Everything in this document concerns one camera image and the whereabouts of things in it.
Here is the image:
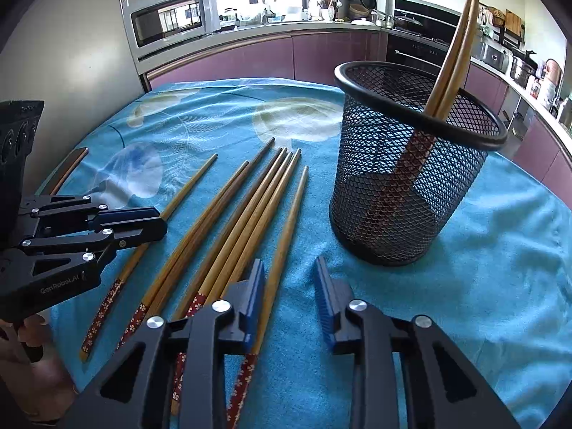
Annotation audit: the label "stainless steel pot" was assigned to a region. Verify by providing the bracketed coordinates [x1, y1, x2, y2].
[509, 55, 536, 88]

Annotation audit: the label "red-patterned wooden chopstick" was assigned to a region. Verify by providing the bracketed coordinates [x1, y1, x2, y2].
[362, 0, 480, 242]
[79, 154, 219, 363]
[353, 0, 474, 242]

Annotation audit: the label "black wall shelf rack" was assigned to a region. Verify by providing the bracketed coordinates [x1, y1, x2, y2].
[480, 4, 528, 51]

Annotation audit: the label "person's left hand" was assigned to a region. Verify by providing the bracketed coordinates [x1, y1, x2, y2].
[0, 315, 79, 421]

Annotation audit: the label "grey kitchen countertop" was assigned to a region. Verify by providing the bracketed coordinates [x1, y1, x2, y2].
[136, 17, 572, 144]

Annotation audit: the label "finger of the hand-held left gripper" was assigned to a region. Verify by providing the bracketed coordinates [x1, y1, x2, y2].
[8, 218, 169, 278]
[18, 194, 162, 234]

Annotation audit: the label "bunch of wooden chopsticks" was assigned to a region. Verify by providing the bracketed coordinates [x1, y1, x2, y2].
[115, 138, 310, 429]

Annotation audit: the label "wooden cutting board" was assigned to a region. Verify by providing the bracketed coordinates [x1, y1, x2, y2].
[505, 8, 524, 39]

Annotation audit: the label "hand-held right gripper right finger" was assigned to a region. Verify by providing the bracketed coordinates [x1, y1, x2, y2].
[313, 256, 523, 429]

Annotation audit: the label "silver microwave oven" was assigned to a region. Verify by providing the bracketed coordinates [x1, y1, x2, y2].
[129, 0, 221, 61]

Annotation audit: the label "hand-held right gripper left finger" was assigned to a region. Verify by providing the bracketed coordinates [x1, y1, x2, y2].
[58, 258, 265, 429]

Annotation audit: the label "black built-in oven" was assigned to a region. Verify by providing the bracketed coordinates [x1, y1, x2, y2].
[386, 36, 453, 95]

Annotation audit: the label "purple base cabinets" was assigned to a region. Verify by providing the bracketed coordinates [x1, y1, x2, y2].
[145, 30, 572, 197]

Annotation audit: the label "black range hood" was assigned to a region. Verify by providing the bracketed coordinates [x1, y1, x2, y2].
[394, 0, 464, 45]

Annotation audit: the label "blue floral tablecloth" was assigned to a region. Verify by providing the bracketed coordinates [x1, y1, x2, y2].
[38, 78, 572, 429]

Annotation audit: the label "black mesh utensil holder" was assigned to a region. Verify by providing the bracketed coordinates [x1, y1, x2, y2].
[329, 60, 509, 267]

